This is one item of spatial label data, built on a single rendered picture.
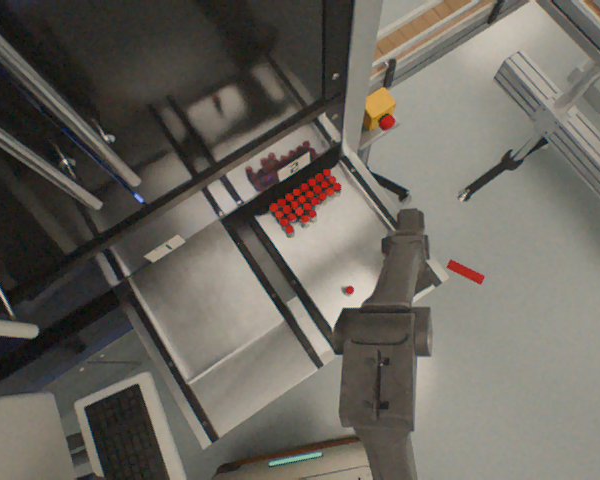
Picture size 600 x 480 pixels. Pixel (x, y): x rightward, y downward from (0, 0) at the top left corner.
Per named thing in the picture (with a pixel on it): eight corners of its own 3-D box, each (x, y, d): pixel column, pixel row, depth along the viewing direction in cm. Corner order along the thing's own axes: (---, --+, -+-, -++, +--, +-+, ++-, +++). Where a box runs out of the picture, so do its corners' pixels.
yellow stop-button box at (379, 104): (352, 111, 120) (354, 95, 113) (375, 96, 121) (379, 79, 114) (370, 133, 119) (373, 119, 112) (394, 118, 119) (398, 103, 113)
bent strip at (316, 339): (287, 305, 116) (285, 302, 111) (297, 298, 117) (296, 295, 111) (319, 356, 113) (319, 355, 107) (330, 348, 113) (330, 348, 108)
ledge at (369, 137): (330, 112, 131) (330, 108, 130) (369, 87, 133) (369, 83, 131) (360, 150, 128) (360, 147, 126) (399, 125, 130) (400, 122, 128)
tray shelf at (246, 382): (107, 277, 122) (104, 275, 120) (336, 132, 130) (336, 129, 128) (204, 448, 111) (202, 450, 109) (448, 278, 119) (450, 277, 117)
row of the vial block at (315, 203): (279, 226, 121) (278, 220, 117) (337, 187, 124) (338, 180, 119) (284, 232, 121) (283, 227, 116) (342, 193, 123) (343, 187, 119)
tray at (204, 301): (121, 264, 120) (116, 261, 117) (211, 208, 123) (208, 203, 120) (190, 383, 113) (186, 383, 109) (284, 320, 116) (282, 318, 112)
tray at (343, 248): (255, 219, 122) (253, 215, 119) (339, 164, 125) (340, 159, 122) (333, 332, 114) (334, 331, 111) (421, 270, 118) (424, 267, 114)
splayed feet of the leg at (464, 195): (452, 193, 215) (461, 181, 201) (539, 134, 220) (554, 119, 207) (463, 207, 213) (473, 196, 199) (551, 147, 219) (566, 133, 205)
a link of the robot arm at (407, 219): (380, 251, 90) (428, 249, 88) (381, 196, 95) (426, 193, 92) (389, 272, 101) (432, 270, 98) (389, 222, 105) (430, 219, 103)
